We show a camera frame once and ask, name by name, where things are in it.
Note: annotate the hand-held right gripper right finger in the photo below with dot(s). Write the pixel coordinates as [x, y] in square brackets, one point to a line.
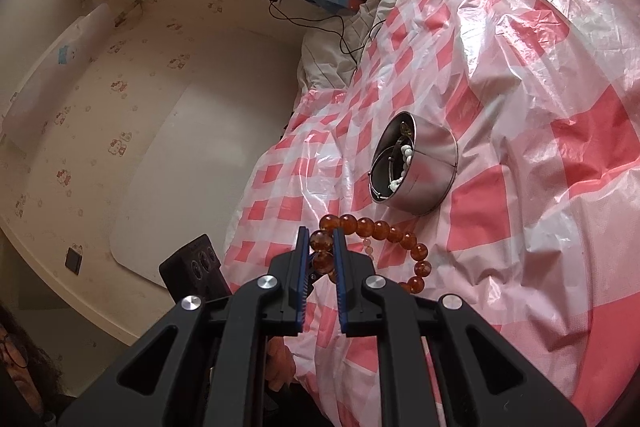
[340, 277]

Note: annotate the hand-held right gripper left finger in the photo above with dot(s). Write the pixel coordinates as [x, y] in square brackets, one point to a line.
[301, 277]

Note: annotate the round metal tin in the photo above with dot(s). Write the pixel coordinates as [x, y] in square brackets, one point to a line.
[430, 167]

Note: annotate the person's left hand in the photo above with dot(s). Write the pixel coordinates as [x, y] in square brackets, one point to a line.
[281, 362]

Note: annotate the large white board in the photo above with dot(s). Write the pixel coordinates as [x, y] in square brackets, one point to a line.
[200, 182]

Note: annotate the person's head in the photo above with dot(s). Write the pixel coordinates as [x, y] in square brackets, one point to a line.
[20, 374]

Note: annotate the white board with blue figure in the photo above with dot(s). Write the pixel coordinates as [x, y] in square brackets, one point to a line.
[50, 82]

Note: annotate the pink checked plastic sheet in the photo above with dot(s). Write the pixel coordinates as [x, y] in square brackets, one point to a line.
[550, 57]

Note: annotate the black wall socket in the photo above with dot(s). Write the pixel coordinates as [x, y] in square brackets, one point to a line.
[73, 260]

